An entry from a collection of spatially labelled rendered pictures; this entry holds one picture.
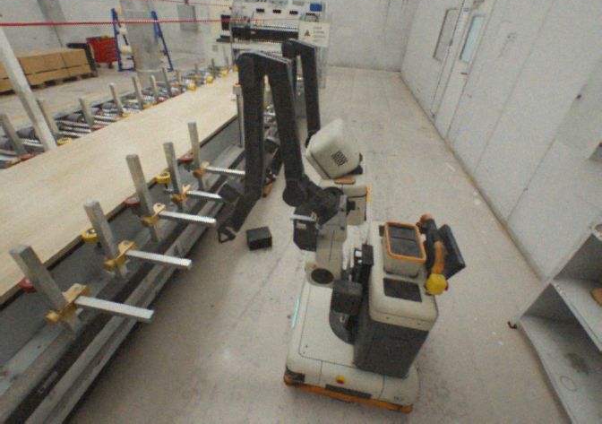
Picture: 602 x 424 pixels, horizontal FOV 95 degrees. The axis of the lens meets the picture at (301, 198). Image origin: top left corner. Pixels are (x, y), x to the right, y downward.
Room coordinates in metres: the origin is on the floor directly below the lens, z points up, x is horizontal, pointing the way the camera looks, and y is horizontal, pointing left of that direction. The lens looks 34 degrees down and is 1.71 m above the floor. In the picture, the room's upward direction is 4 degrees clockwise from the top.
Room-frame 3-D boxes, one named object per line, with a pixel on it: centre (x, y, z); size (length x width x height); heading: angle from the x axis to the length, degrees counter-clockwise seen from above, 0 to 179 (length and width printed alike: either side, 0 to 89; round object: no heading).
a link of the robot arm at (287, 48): (1.21, 0.08, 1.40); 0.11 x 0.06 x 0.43; 172
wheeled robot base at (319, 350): (0.93, -0.34, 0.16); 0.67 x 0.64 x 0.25; 82
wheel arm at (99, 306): (0.58, 0.70, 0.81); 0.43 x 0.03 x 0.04; 82
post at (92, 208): (0.80, 0.76, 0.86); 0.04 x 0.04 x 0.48; 82
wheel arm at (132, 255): (0.82, 0.66, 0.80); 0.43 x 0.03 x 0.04; 82
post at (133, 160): (1.05, 0.73, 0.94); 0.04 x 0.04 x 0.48; 82
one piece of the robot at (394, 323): (0.92, -0.43, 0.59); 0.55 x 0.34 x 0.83; 172
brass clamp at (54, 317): (0.57, 0.79, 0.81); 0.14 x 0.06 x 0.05; 172
